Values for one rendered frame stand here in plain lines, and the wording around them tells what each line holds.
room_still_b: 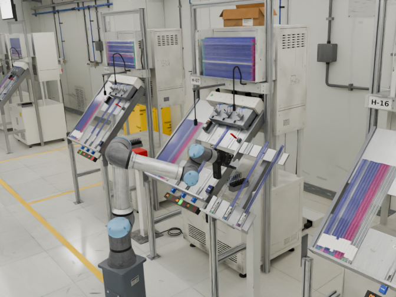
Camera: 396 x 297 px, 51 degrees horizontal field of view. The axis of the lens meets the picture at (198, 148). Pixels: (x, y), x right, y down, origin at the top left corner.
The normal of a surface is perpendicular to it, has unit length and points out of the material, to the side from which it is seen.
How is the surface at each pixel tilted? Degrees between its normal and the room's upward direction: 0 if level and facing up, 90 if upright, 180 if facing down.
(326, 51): 90
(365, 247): 44
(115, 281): 90
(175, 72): 90
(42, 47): 90
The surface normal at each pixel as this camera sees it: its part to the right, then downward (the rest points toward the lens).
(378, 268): -0.57, -0.54
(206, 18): -0.78, 0.21
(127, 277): 0.82, 0.13
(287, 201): 0.63, 0.20
